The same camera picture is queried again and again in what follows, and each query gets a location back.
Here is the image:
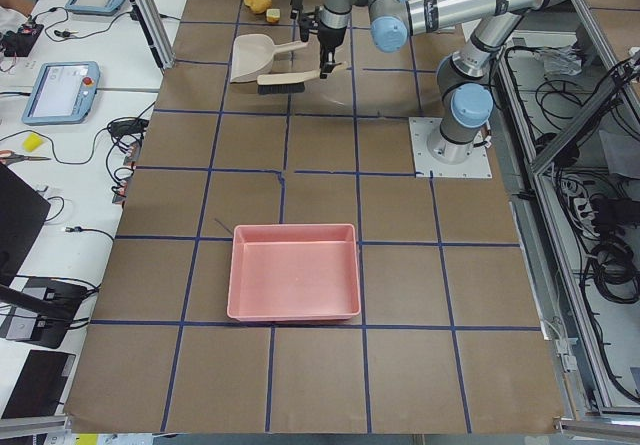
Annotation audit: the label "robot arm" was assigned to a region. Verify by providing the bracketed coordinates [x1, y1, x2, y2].
[316, 0, 565, 165]

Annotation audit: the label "black laptop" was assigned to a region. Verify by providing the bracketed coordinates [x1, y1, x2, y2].
[0, 165, 51, 286]

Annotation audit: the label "near teach pendant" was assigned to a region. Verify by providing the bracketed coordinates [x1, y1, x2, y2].
[22, 61, 101, 126]

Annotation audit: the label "aluminium frame post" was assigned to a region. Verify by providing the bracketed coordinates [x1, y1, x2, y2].
[129, 0, 175, 72]

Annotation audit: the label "pink plastic bin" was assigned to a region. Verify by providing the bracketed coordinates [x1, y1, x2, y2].
[226, 223, 361, 322]

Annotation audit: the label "cream hand brush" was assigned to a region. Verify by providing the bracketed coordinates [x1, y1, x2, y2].
[257, 62, 349, 95]

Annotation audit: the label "green yellow food piece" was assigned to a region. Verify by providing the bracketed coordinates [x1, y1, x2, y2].
[265, 8, 281, 25]

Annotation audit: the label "brown potato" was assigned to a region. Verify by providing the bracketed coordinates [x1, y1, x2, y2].
[249, 0, 272, 15]

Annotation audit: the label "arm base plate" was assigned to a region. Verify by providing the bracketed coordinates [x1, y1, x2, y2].
[408, 117, 492, 180]

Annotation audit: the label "white plastic dustpan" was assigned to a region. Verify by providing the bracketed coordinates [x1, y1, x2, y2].
[230, 34, 308, 83]

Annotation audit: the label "orange handled scissors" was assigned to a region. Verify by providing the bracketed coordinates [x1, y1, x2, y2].
[0, 150, 49, 166]

